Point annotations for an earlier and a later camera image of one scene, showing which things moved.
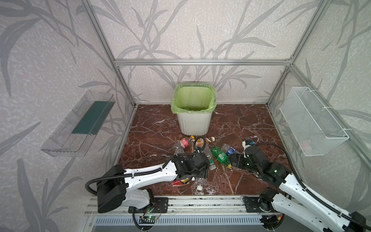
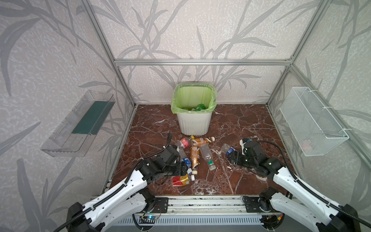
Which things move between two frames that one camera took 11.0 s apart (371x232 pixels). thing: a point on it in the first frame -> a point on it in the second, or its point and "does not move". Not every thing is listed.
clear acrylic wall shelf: (74, 136) does not move
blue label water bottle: (228, 150) does not move
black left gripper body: (205, 162) -> (182, 168)
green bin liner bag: (193, 97) does not move
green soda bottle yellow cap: (221, 155) -> (199, 107)
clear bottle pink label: (184, 143) does not move
